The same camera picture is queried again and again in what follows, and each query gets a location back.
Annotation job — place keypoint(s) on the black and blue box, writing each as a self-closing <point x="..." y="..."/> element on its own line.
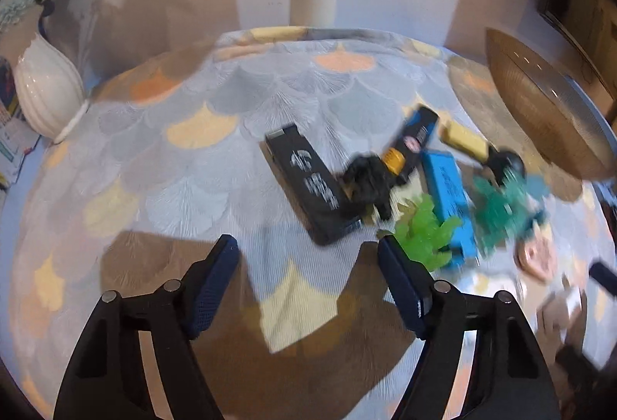
<point x="414" y="136"/>

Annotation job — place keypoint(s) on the long black box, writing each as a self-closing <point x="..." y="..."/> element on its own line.
<point x="313" y="184"/>

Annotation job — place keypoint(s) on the pale yellow box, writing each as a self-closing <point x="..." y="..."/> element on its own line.
<point x="462" y="139"/>

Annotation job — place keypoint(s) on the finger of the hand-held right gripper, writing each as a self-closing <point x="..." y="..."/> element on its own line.
<point x="578" y="360"/>
<point x="603" y="278"/>

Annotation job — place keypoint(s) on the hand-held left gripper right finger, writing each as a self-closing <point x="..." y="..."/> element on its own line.
<point x="400" y="275"/>

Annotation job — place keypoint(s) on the scallop patterned tablecloth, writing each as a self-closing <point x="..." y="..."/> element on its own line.
<point x="217" y="78"/>

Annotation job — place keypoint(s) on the black toy figure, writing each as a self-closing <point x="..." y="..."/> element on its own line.
<point x="366" y="179"/>

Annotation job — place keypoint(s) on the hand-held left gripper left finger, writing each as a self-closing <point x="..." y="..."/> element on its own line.
<point x="214" y="285"/>

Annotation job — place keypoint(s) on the light green toy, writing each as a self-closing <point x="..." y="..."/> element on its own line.
<point x="424" y="232"/>

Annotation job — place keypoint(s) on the amber ribbed glass bowl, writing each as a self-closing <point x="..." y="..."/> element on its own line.
<point x="544" y="111"/>

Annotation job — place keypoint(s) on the white ribbed vase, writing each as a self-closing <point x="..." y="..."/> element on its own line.
<point x="43" y="87"/>

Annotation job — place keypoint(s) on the black round object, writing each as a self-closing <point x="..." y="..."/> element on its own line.
<point x="506" y="162"/>

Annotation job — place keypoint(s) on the dark green toy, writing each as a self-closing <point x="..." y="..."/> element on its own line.
<point x="501" y="208"/>

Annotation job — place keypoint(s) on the bright blue box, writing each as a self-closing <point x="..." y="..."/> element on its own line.
<point x="448" y="189"/>

